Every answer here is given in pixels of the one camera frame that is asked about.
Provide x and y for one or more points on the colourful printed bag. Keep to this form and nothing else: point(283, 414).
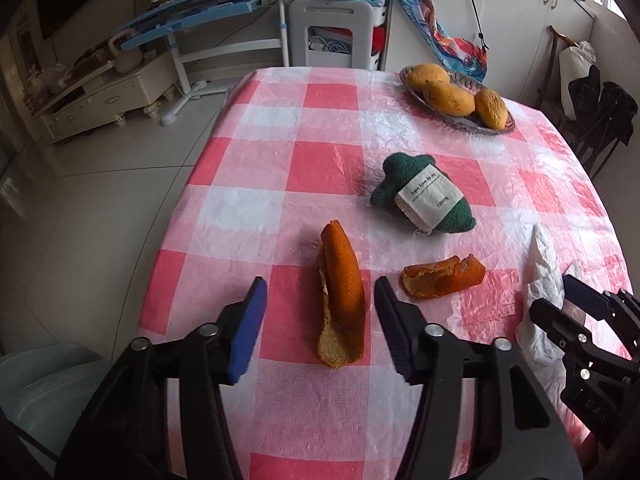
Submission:
point(425, 10)

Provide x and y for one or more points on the curled orange peel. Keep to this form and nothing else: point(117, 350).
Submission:
point(440, 280)

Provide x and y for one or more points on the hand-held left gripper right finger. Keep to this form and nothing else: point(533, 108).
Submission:
point(395, 332)

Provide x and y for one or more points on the black clothing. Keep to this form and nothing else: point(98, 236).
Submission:
point(610, 105)

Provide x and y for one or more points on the white television cabinet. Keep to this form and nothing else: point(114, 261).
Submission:
point(100, 105)

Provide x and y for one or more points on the beige kettlebell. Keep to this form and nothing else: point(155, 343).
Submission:
point(127, 60)

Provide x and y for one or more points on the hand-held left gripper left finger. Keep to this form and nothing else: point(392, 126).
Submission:
point(245, 335)

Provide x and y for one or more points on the blue study desk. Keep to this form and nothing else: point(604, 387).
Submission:
point(200, 12)

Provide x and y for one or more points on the white tissue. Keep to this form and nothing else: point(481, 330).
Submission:
point(542, 270)

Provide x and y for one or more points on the red white checkered tablecloth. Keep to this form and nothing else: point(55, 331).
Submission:
point(325, 160)

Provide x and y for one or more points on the white wall cabinets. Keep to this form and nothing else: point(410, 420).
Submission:
point(525, 20)

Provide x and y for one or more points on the long orange peel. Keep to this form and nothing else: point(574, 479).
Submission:
point(342, 270)

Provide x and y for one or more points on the green plush toy white label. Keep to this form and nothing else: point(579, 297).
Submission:
point(400, 170)

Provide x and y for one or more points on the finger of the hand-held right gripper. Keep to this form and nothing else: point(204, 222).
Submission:
point(560, 325)
point(585, 297)

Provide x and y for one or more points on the wooden chair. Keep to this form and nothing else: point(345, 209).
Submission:
point(555, 60)

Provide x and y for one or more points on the pale green chair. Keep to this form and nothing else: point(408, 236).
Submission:
point(45, 390)

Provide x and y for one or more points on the fruit plate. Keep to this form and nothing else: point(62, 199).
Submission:
point(467, 124)

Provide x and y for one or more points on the white sack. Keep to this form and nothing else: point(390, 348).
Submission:
point(572, 75)

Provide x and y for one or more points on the yellow mango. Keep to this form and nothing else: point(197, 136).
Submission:
point(490, 109)
point(427, 75)
point(447, 99)

